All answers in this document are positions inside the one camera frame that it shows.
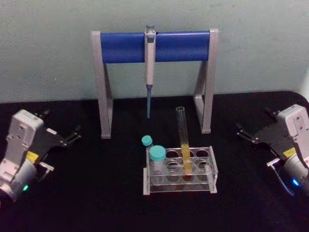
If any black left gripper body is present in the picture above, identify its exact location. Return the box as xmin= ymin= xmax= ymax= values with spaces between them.
xmin=28 ymin=126 xmax=68 ymax=162

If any right gripper cable with plug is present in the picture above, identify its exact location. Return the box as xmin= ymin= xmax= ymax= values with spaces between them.
xmin=266 ymin=159 xmax=295 ymax=196

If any narrow tube with teal cap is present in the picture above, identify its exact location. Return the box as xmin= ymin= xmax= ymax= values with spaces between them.
xmin=141 ymin=135 xmax=155 ymax=170

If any black table cloth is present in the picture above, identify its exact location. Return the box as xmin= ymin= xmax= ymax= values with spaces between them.
xmin=0 ymin=90 xmax=309 ymax=232

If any gripper cable with plug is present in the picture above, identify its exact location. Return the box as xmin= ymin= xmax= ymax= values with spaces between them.
xmin=35 ymin=161 xmax=55 ymax=182
xmin=266 ymin=159 xmax=295 ymax=196

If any grey stand with blue bar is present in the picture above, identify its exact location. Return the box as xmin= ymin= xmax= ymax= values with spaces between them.
xmin=91 ymin=28 xmax=219 ymax=140

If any clear plastic tube rack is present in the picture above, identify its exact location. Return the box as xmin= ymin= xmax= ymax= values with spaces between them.
xmin=142 ymin=145 xmax=219 ymax=196

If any grey and blue pipette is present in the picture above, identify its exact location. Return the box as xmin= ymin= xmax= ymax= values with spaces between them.
xmin=144 ymin=24 xmax=156 ymax=120

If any glass tube with yellow liquid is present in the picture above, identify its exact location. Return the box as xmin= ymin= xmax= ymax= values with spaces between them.
xmin=175 ymin=106 xmax=194 ymax=174

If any wide tube with teal cap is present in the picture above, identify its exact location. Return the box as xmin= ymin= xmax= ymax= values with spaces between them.
xmin=149 ymin=145 xmax=167 ymax=175

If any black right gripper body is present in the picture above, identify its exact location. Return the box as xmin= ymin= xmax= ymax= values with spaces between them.
xmin=252 ymin=124 xmax=295 ymax=160

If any left gripper cable with plug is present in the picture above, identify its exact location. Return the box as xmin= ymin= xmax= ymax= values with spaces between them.
xmin=35 ymin=161 xmax=55 ymax=182

